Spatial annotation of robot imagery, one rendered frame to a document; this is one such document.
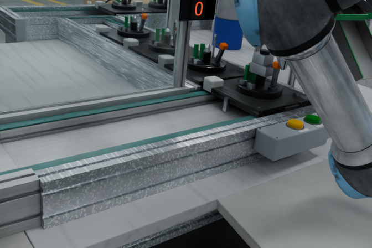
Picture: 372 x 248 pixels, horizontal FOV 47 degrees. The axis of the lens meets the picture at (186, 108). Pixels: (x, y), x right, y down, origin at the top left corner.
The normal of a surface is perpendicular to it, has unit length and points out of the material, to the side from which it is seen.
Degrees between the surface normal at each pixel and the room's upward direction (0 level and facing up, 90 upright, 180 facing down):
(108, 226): 0
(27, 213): 90
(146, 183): 90
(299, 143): 90
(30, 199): 90
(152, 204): 0
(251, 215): 0
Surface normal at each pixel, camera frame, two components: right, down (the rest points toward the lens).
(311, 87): -0.47, 0.73
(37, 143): 0.09, -0.92
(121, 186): 0.59, 0.35
